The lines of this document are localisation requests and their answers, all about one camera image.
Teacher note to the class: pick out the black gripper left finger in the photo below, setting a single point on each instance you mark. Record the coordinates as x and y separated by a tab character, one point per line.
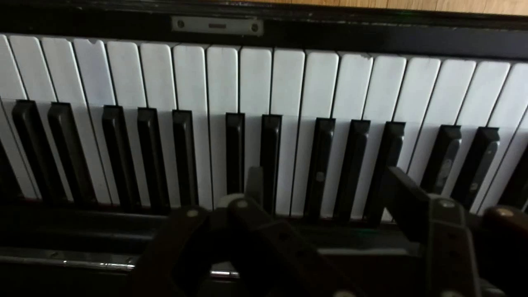
258	249

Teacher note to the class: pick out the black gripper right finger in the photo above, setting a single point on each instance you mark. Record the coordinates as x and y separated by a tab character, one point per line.
446	249

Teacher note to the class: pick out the black upright piano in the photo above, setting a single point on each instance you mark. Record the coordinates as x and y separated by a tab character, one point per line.
286	84

